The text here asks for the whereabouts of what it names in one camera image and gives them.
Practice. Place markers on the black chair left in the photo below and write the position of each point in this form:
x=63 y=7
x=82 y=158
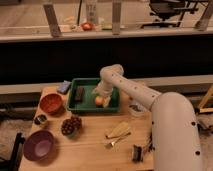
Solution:
x=11 y=164

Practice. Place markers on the orange apple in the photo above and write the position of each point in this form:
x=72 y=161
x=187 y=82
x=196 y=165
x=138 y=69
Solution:
x=99 y=101

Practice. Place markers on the office chair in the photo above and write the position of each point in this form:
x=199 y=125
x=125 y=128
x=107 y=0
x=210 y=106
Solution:
x=170 y=12

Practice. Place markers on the red apple on shelf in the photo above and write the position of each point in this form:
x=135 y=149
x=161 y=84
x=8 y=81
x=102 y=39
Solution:
x=87 y=26

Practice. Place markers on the clear cup with blue cloth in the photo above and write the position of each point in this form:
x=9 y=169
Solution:
x=137 y=110

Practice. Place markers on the bunch of dark grapes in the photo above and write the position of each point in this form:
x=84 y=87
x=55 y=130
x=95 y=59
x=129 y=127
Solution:
x=70 y=126

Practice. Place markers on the green plastic tray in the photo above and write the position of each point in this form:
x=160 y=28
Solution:
x=87 y=102

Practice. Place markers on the orange bowl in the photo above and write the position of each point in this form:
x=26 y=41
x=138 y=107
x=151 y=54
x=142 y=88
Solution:
x=51 y=103

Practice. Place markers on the dark brown block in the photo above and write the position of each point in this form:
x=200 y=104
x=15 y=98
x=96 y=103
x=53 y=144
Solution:
x=79 y=93

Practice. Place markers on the purple bowl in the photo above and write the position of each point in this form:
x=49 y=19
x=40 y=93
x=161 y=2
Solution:
x=38 y=145

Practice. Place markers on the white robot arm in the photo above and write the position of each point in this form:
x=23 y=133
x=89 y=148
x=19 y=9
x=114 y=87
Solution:
x=175 y=133

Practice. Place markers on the blue sponge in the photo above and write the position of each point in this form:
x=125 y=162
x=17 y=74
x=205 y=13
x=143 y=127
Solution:
x=64 y=87

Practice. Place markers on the small dark round tin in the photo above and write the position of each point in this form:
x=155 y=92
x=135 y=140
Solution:
x=40 y=120

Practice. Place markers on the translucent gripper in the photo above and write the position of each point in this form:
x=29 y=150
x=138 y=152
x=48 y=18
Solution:
x=106 y=102

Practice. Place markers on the metal fork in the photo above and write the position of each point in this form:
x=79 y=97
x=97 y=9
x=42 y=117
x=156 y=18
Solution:
x=112 y=143

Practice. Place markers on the black pen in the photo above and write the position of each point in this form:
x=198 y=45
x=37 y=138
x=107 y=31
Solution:
x=150 y=143

